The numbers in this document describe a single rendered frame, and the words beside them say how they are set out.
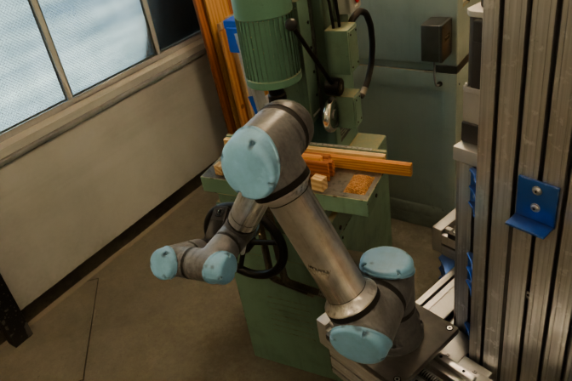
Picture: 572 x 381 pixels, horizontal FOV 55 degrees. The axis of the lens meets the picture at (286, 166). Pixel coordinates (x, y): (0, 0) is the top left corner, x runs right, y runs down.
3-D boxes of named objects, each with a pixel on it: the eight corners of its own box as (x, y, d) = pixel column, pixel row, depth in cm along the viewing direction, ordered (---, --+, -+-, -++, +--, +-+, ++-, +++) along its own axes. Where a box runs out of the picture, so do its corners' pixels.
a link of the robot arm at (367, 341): (416, 317, 116) (289, 94, 100) (395, 374, 105) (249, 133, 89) (368, 321, 123) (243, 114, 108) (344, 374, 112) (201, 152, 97)
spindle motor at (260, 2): (237, 91, 172) (216, -10, 156) (263, 69, 185) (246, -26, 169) (288, 93, 164) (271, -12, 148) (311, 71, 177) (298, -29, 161)
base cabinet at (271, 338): (253, 356, 233) (218, 223, 196) (307, 266, 276) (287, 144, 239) (353, 386, 213) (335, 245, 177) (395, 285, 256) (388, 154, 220)
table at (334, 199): (187, 206, 185) (183, 191, 182) (232, 160, 207) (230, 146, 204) (359, 236, 158) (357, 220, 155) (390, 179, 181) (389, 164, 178)
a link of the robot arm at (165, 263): (174, 285, 124) (145, 279, 129) (204, 274, 134) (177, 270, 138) (174, 250, 124) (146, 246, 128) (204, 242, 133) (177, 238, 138)
